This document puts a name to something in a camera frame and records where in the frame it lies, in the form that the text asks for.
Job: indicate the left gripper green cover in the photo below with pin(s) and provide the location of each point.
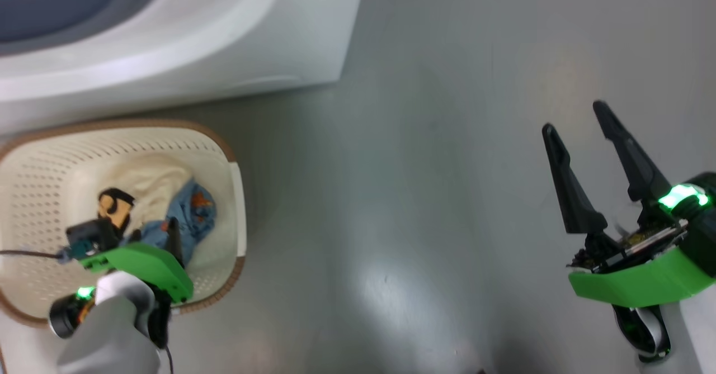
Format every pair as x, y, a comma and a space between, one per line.
151, 265

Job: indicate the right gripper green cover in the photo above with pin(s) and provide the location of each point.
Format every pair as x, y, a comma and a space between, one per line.
643, 282

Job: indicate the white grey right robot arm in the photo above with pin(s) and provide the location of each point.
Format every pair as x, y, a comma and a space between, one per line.
693, 335

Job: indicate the white front-load washing machine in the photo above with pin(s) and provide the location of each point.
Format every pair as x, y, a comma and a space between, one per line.
251, 38

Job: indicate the grey rubber door gasket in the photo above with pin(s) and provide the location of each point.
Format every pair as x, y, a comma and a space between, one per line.
56, 16

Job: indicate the cream perforated laundry basket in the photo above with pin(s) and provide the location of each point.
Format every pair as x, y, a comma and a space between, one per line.
45, 184

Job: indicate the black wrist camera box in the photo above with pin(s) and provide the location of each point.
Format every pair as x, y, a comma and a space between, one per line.
89, 234

